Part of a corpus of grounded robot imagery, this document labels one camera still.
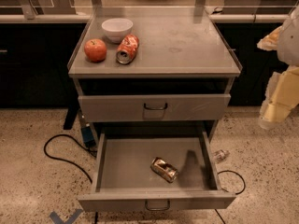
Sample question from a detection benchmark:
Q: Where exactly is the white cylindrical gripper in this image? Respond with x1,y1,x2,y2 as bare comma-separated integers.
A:
258,66,299,130

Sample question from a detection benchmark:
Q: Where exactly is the gold orange can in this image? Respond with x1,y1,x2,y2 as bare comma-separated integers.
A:
150,157,178,183

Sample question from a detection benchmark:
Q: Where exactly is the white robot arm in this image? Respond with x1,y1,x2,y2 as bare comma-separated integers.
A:
257,7,299,130

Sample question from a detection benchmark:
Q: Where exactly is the closed top drawer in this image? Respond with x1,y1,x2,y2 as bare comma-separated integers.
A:
78,94,231,122

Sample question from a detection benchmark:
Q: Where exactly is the grey drawer cabinet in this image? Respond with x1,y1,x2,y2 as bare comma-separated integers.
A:
66,6,243,213

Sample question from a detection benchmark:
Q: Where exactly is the red orange soda can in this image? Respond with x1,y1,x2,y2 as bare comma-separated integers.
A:
116,34,139,64

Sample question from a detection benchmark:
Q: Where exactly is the open middle drawer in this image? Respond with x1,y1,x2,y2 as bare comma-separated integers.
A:
78,132,235,212

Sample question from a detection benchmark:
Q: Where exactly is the clear plastic bottle on floor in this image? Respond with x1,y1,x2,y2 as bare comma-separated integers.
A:
214,149,230,163

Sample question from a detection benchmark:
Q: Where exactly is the white bowl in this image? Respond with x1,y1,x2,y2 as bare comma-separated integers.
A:
102,18,134,44

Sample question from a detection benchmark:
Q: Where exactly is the red apple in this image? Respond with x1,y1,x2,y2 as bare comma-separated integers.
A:
84,39,107,63

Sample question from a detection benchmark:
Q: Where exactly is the blue power box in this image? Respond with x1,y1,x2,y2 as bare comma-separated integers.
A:
78,115,95,147

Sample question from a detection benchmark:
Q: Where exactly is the black floor cable right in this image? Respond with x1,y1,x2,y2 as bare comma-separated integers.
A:
214,170,247,224

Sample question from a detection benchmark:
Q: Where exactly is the black floor cable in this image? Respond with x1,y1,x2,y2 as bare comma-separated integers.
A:
43,133,98,184
214,170,247,224

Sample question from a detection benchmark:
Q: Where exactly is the black top drawer handle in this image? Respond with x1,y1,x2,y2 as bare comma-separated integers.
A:
143,103,168,111

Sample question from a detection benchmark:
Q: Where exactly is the black drawer handle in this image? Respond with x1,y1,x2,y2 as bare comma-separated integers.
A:
143,103,168,111
145,200,170,211

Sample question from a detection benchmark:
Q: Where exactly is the black middle drawer handle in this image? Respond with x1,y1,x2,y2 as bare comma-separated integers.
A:
145,200,170,211

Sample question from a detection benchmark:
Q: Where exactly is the black floor cable left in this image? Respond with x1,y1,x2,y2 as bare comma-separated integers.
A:
43,133,98,184

